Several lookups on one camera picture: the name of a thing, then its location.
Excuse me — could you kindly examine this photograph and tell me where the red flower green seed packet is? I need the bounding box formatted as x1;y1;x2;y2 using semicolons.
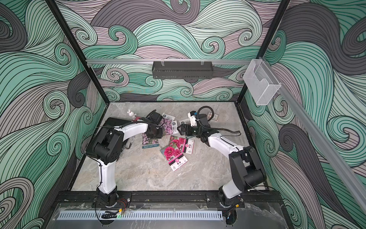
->
180;118;191;126

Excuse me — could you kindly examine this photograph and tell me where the purple flower seed packet front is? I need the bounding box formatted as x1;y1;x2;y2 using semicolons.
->
142;133;159;149

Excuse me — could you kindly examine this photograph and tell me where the purple flower seed packet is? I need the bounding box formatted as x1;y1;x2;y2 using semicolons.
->
142;133;159;149
159;113;178;135

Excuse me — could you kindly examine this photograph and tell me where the purple flower seed packet back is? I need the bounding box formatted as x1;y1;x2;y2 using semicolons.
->
159;113;178;135

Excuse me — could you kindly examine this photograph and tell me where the pink flower packet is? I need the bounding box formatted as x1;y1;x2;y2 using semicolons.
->
168;135;194;155

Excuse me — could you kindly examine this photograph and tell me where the pink carnation seed packet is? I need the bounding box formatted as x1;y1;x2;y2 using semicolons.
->
160;144;188;171

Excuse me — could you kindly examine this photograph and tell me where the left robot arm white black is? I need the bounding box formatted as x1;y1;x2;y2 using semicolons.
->
85;118;163;207

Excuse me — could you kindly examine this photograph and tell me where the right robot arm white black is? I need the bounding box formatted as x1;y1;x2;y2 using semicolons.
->
178;124;266;208

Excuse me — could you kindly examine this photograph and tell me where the white rabbit figurine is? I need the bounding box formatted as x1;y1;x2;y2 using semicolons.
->
127;109;136;118

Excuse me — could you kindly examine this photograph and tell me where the small red white card box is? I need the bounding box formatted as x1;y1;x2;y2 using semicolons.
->
207;112;219;121

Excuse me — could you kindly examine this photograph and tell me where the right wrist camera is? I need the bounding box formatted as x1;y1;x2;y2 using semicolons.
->
188;111;197;127

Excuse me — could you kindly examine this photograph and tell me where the black wall tray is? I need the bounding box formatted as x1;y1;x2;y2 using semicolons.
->
152;62;214;80

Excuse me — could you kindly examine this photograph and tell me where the clear plastic wall holder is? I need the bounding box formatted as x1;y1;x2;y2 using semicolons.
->
243;59;281;106

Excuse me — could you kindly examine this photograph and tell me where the aluminium rail back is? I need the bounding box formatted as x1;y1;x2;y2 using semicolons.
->
86;58;251;65

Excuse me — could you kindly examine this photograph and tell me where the aluminium rail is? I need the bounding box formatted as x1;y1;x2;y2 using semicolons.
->
86;58;251;65
260;58;366;212

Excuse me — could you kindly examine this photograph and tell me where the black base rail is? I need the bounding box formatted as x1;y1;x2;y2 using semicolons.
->
56;190;283;209

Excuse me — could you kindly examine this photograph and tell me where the white slotted cable duct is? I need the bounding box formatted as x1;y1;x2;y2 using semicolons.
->
56;210;224;221

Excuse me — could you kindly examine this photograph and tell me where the aluminium rail right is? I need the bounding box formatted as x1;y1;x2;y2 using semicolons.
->
260;58;366;212

